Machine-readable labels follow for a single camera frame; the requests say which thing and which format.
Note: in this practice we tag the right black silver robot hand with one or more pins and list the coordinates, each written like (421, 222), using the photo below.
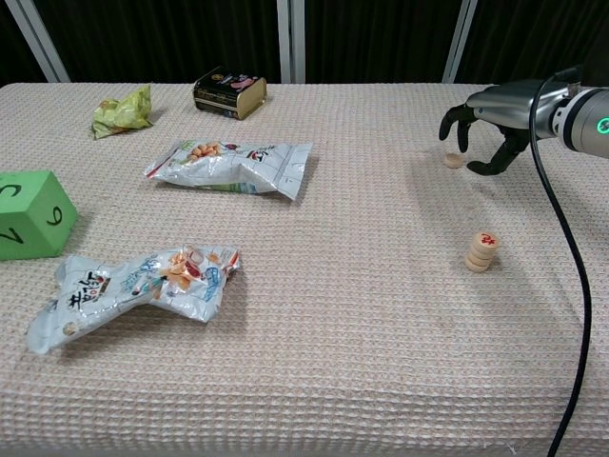
(514, 107)

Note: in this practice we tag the wooden chess piece dark cross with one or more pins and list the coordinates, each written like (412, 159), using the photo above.
(453, 160)

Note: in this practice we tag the wooden chess piece red character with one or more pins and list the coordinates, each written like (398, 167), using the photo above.
(486, 239)

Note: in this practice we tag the wooden chess piece black character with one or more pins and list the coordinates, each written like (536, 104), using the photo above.
(480, 254)
(477, 268)

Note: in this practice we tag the wooden chess piece red cross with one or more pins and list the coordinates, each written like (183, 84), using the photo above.
(478, 262)

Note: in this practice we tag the beige woven tablecloth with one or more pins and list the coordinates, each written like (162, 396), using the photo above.
(309, 309)

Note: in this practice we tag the black gold tin can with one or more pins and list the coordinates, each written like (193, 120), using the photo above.
(223, 93)

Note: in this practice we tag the white snack bag peanut picture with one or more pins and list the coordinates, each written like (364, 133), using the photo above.
(228, 166)

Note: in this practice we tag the crumpled yellow-green wrapper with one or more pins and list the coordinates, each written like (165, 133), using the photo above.
(123, 114)

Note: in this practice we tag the crumpled white snack bag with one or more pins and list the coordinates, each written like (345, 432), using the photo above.
(119, 290)

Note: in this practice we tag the green foam number cube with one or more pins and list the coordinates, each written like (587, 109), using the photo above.
(33, 219)

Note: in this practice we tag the white frame post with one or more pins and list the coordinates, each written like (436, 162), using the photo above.
(284, 43)
(37, 43)
(459, 43)

